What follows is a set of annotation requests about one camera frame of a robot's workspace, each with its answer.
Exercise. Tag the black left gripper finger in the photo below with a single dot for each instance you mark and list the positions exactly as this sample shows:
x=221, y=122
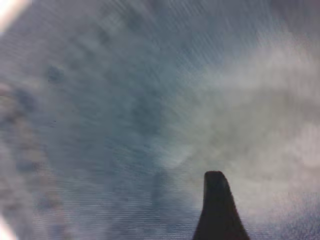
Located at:
x=217, y=212

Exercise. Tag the blue denim jeans basketball print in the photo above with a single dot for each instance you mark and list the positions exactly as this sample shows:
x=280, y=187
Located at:
x=125, y=112

